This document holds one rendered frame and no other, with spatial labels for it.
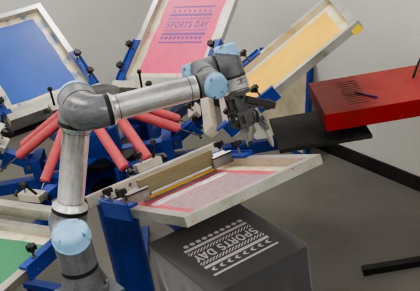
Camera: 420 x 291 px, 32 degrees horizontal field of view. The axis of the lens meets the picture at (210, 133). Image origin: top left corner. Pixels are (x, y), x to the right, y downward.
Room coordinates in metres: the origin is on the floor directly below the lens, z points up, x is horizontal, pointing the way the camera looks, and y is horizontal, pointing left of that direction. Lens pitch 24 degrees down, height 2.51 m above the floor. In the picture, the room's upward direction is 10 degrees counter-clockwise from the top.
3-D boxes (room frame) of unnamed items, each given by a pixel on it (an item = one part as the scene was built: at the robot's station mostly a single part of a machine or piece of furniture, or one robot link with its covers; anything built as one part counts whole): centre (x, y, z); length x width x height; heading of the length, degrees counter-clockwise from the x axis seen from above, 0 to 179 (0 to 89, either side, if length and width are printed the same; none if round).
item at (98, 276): (1.96, 0.47, 1.25); 0.15 x 0.15 x 0.10
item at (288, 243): (2.48, 0.01, 0.95); 0.48 x 0.44 x 0.01; 29
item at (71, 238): (1.96, 0.47, 1.37); 0.13 x 0.12 x 0.14; 14
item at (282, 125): (3.45, -0.11, 0.91); 1.34 x 0.41 x 0.08; 89
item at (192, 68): (2.19, -0.01, 1.77); 0.11 x 0.11 x 0.08; 14
